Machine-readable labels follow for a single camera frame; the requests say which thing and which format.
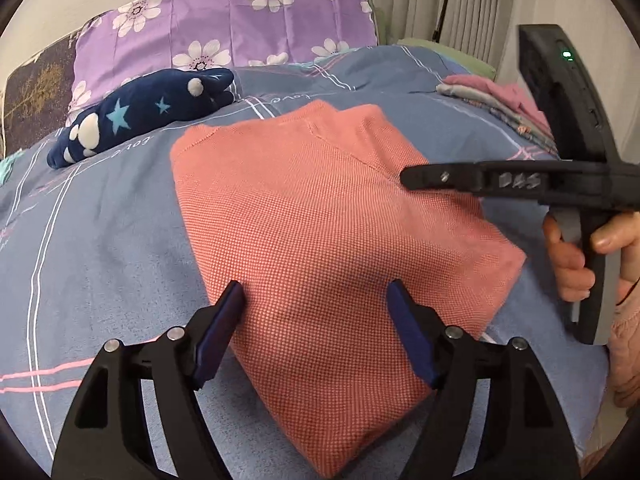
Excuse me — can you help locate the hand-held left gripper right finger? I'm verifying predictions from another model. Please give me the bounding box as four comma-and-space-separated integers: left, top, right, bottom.
386, 279, 583, 480

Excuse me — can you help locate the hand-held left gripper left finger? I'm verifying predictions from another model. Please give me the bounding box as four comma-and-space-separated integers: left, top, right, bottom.
51, 280, 247, 480

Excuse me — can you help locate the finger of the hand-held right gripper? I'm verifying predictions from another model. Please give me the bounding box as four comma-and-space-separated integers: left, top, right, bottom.
400, 160, 551, 206

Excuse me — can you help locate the salmon knit shirt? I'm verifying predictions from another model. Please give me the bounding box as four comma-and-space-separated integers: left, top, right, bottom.
170, 100, 528, 478

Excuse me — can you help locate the stack of folded clothes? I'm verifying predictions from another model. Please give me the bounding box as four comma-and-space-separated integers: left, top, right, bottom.
436, 74, 561, 153

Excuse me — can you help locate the person's right hand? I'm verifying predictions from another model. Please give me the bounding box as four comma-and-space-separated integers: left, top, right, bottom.
542, 211, 640, 306

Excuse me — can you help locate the green cloth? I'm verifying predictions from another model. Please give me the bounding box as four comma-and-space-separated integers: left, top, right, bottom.
395, 37, 496, 81

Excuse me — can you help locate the blue-grey plaid bed sheet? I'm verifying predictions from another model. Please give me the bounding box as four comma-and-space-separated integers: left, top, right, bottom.
0, 45, 616, 480

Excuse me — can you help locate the white curtain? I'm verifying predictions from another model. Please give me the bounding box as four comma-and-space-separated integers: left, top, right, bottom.
372, 0, 566, 68

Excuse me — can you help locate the navy star fleece blanket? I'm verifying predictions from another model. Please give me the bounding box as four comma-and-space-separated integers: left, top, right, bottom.
46, 67, 236, 170

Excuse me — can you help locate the purple floral pillow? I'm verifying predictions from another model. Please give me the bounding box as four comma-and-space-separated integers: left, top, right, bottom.
65, 0, 378, 113

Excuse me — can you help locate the dark tree print pillow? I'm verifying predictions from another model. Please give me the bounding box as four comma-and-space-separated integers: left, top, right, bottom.
2, 35, 83, 161

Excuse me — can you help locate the black cable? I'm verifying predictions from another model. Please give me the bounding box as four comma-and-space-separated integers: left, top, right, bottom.
432, 0, 458, 43

